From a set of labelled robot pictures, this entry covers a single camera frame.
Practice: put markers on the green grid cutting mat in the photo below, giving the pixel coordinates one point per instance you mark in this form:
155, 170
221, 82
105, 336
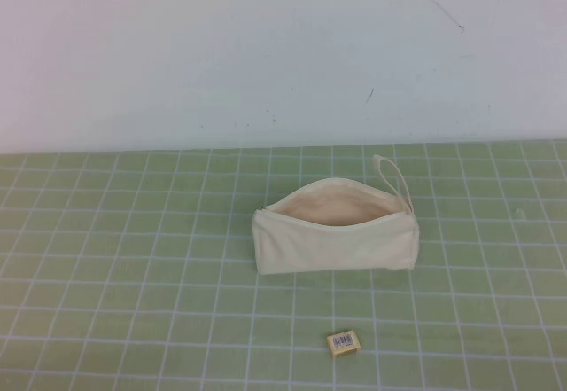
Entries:
133, 276

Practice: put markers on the yellow eraser with barcode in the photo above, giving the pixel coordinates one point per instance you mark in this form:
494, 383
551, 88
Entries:
341, 344

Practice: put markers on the cream fabric pencil case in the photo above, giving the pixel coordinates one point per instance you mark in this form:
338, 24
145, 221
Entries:
332, 247

